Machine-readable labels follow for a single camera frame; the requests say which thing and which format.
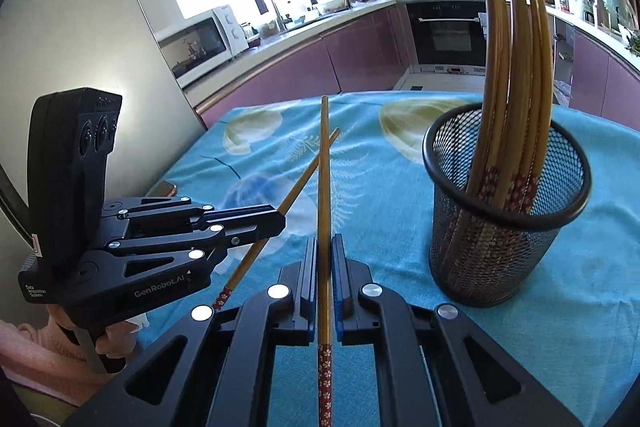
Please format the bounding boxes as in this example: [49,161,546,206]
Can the purple base cabinets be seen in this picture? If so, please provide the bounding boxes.
[547,14,640,132]
[192,2,416,130]

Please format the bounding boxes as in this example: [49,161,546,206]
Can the pale green ribbed object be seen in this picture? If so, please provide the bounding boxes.
[594,0,632,30]

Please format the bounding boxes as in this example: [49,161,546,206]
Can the blue floral tablecloth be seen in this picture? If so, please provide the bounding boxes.
[135,91,640,427]

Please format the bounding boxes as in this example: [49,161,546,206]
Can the white microwave oven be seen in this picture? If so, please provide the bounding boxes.
[156,4,249,88]

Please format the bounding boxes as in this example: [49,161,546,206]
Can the black mesh holder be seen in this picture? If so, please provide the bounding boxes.
[422,102,592,308]

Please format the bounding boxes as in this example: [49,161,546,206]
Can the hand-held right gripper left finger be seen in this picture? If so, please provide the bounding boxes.
[62,237,319,427]

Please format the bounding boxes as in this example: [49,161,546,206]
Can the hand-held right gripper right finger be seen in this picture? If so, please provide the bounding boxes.
[330,234,583,427]

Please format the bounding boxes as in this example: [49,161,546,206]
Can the bunch of bamboo chopsticks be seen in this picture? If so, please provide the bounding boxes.
[440,0,556,303]

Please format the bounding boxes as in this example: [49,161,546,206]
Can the brown smartphone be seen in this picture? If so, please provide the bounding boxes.
[146,179,180,198]

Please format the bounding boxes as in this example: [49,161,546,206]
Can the red-patterned single chopstick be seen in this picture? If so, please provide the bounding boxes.
[211,128,342,312]
[316,95,335,427]

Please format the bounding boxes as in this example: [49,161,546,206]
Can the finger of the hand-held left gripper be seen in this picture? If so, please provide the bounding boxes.
[107,213,287,280]
[102,196,278,238]

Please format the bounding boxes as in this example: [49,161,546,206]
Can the person's left forearm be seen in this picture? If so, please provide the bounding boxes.
[0,307,96,380]

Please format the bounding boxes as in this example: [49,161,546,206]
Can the person's left hand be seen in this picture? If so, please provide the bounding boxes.
[95,313,151,360]

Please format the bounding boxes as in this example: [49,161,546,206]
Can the black built-in oven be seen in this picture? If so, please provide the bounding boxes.
[405,0,488,68]

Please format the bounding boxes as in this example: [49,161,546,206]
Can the steel kitchen faucet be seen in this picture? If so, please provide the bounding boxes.
[266,0,286,32]

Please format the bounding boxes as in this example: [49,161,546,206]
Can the grey refrigerator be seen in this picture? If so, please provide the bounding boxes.
[0,0,208,253]

